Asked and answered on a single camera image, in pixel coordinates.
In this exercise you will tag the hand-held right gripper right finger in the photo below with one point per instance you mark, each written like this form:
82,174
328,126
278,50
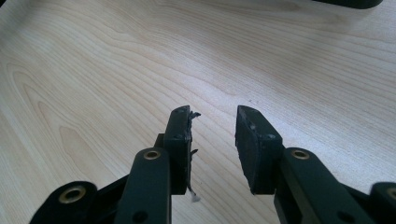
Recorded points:
258,155

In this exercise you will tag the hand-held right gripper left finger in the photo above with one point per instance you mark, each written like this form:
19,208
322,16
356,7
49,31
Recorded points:
177,155

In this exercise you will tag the red and black shoe rack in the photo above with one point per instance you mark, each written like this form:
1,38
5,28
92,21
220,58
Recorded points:
348,3

